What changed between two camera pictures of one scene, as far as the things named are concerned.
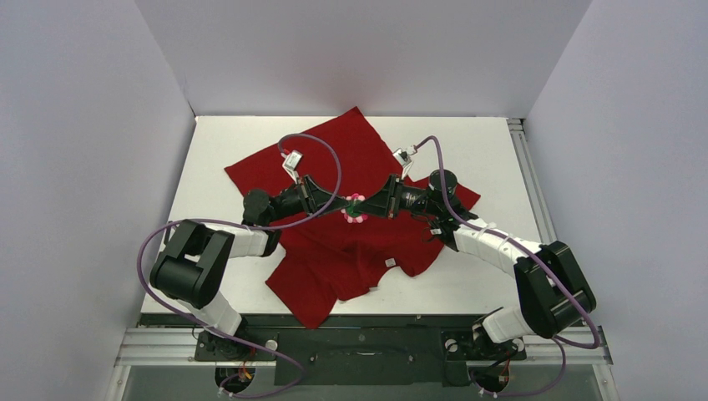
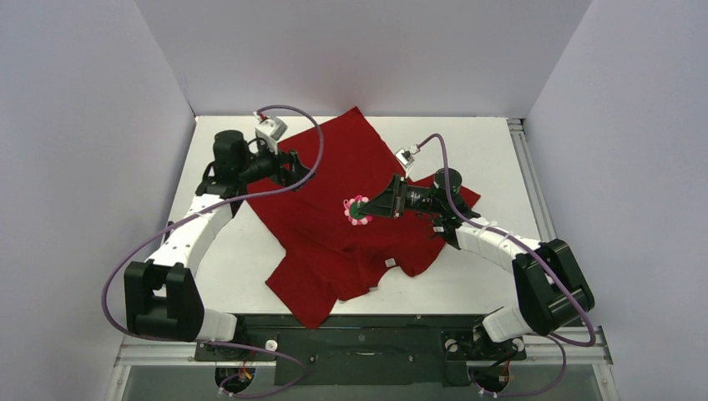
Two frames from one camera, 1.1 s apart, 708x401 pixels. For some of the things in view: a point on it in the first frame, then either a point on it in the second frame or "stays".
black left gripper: (305, 190) to (295, 171)
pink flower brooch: (352, 213) stays
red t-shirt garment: (330, 253) stays
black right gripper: (393, 196) stays
